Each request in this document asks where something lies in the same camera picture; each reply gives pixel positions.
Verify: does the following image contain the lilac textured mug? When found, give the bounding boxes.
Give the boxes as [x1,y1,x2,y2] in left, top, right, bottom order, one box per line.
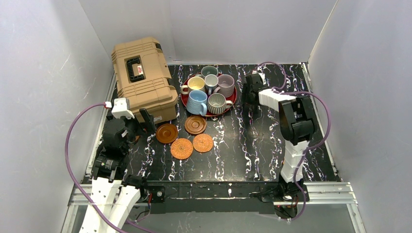
[213,74,235,98]

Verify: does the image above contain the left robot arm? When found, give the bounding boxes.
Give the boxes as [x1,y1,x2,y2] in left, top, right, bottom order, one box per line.
[79,108,155,233]

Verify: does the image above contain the woven rattan coaster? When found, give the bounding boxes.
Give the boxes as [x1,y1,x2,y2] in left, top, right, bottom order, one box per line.
[192,133,214,153]
[171,138,193,160]

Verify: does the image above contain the grey ribbed mug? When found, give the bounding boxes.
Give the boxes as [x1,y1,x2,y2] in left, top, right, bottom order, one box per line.
[207,93,233,115]

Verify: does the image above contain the front aluminium frame rail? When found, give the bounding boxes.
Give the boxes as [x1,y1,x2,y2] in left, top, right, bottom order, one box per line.
[70,178,357,207]

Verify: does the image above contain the red round tray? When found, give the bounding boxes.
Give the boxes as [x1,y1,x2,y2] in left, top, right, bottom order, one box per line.
[181,74,239,117]

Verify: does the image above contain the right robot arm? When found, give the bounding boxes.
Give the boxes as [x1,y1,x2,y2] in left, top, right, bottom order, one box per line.
[241,73,317,183]

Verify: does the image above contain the sage green mug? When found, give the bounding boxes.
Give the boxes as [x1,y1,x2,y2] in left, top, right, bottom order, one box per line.
[201,66,219,78]

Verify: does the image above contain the cream yellow mug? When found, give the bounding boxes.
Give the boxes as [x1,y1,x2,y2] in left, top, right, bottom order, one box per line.
[180,76,205,95]

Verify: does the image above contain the grey printed mug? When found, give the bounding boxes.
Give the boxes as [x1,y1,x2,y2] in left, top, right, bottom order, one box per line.
[204,74,218,96]

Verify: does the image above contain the dark wooden coaster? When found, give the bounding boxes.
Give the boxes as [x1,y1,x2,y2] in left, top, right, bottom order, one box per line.
[185,116,207,135]

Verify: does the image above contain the tan plastic tool case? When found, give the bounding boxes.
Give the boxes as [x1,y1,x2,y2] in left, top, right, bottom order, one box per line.
[111,37,178,124]

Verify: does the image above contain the brown wooden coaster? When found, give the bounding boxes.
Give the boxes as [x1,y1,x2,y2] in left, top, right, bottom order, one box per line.
[156,123,178,144]

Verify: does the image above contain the light blue textured mug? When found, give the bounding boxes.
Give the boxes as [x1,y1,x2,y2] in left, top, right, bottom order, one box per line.
[186,90,207,117]

